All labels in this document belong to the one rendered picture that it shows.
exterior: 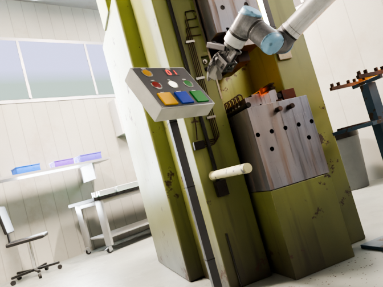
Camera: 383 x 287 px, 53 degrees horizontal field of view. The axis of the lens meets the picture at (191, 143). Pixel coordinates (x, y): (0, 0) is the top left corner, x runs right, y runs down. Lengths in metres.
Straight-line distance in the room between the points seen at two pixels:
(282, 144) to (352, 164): 2.64
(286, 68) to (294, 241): 1.04
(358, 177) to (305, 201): 2.62
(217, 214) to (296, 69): 1.03
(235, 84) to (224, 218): 0.98
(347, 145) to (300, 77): 2.26
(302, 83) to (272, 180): 0.73
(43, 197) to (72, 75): 1.91
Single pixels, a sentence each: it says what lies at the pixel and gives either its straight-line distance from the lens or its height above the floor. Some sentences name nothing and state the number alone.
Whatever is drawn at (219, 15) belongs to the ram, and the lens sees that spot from 2.24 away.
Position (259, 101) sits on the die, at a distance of 2.15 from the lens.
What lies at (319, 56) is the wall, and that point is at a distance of 5.41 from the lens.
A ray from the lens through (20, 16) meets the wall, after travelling 6.34.
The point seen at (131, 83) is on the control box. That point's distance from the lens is 1.80.
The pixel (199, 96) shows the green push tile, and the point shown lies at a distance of 1.84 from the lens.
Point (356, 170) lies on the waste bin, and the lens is 4.71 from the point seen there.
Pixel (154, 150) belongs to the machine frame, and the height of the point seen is 0.87.
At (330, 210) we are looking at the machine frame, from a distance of 2.22.
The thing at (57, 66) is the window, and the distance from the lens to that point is 6.17.
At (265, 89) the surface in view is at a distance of 2.15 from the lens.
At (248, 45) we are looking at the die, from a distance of 2.26.
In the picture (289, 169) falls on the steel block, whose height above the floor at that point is 0.54.
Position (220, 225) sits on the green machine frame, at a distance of 2.13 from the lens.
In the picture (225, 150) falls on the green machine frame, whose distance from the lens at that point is 2.17.
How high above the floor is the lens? 0.66
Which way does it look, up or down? 4 degrees up
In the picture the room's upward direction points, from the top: 15 degrees counter-clockwise
